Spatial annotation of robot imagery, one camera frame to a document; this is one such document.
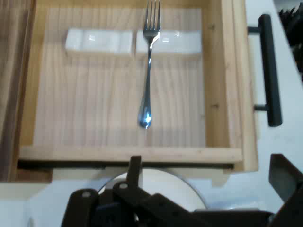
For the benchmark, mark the round plate with dark rim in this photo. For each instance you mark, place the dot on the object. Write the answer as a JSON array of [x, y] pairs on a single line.
[[170, 189]]

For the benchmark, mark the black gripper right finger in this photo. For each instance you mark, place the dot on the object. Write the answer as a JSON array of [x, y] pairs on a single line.
[[288, 179]]

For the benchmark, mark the white ceramic cutlery rest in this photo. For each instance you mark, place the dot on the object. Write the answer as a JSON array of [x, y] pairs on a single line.
[[180, 42], [99, 42]]

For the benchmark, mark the dark brown wooden cabinet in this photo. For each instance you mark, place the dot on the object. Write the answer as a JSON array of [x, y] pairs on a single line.
[[11, 71]]

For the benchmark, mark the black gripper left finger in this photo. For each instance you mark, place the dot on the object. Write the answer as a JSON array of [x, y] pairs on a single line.
[[132, 201]]

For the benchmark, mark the black spiky object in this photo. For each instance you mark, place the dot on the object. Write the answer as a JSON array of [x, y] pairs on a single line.
[[296, 35]]

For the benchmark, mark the light wooden drawer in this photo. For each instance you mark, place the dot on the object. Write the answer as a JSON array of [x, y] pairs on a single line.
[[94, 94]]

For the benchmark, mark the silver metal fork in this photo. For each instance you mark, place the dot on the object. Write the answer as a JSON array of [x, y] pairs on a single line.
[[148, 71]]

